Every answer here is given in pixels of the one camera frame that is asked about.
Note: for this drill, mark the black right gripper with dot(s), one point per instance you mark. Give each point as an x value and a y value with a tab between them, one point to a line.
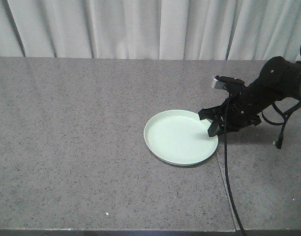
240	111

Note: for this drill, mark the light green round plate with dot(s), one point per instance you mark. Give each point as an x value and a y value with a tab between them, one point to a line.
179	137

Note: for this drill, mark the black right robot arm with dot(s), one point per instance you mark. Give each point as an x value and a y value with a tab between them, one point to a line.
278	79

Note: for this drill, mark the white pleated curtain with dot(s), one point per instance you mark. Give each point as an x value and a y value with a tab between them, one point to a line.
151	29

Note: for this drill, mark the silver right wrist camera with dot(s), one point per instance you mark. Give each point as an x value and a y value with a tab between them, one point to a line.
222	82

